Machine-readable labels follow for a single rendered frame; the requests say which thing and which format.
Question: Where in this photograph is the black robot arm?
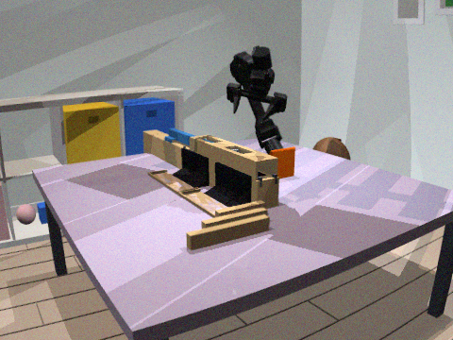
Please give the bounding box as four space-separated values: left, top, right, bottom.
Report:
230 45 284 155

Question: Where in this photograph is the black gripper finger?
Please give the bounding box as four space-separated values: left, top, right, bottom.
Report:
230 88 240 113
263 97 281 120

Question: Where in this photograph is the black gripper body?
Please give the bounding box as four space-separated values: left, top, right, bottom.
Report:
226 82 287 112

